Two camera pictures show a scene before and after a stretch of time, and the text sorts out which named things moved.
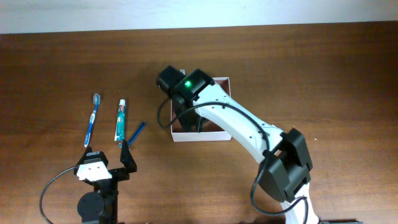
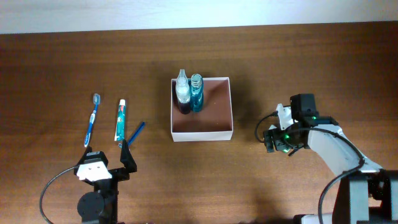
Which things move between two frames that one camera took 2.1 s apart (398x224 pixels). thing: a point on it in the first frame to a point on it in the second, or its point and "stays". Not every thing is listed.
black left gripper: (126, 159) stays
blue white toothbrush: (96, 101) stays
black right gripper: (188, 121) to (280, 143)
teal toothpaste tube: (120, 132) stays
